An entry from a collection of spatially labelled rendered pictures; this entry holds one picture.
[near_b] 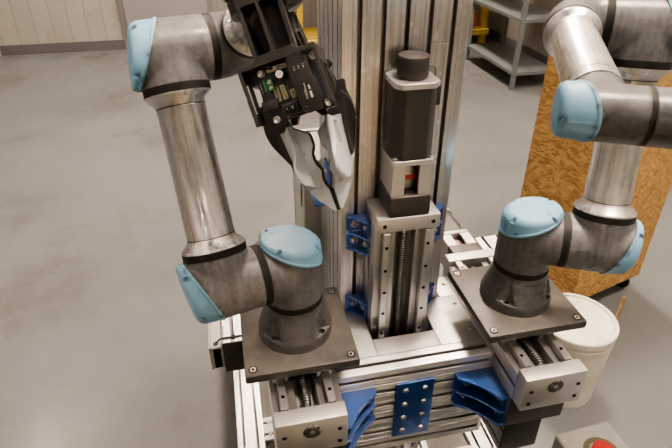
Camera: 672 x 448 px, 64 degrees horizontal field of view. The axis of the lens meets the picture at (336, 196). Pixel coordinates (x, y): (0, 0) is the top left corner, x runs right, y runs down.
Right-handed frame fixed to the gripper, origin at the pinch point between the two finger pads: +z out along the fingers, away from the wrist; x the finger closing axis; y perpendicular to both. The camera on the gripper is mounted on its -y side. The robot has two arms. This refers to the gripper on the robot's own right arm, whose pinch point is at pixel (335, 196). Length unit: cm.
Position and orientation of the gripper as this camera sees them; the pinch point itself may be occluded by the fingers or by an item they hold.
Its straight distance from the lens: 53.6
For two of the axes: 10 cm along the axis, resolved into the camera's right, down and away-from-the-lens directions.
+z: 3.2, 9.4, 1.2
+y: -1.1, 1.7, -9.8
